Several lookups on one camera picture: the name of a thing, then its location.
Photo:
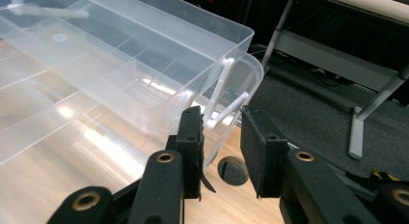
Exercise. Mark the yellow black floor tape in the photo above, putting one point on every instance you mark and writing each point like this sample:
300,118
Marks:
384,175

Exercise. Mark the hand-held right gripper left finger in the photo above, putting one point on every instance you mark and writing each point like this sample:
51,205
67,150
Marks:
189,146

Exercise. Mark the grey metal-framed desk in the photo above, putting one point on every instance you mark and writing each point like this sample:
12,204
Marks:
337,61

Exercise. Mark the clear plastic storage box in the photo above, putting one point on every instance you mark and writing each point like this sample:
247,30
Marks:
96,72

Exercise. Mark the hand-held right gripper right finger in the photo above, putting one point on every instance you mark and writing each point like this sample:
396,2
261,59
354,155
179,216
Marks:
260,162

